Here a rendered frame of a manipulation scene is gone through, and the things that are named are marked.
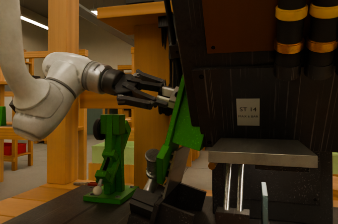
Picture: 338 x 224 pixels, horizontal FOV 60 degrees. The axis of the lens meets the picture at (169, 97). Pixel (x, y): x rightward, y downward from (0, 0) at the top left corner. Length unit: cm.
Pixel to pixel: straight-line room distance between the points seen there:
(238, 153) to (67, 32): 97
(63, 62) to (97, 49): 1116
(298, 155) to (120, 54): 1126
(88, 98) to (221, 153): 90
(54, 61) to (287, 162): 69
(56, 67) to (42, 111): 15
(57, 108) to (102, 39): 1125
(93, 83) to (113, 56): 1089
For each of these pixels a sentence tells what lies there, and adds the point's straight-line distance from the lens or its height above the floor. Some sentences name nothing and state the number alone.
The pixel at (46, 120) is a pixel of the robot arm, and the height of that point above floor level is 116.
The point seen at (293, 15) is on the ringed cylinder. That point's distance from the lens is 47.
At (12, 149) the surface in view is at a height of 38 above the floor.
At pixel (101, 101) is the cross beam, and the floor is 121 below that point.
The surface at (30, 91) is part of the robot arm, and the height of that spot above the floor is 124.
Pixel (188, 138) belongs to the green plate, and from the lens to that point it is 68.
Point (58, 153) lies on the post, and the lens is 129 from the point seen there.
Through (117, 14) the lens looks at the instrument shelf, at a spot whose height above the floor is 151.
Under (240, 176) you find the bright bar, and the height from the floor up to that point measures 106.
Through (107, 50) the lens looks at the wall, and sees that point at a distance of 1188.
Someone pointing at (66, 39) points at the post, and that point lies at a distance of 128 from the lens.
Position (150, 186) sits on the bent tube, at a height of 100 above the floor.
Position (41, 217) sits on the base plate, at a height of 90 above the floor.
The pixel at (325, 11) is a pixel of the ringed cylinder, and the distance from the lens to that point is 48.
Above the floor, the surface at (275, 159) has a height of 112.
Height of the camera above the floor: 121
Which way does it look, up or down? 1 degrees up
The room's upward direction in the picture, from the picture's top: straight up
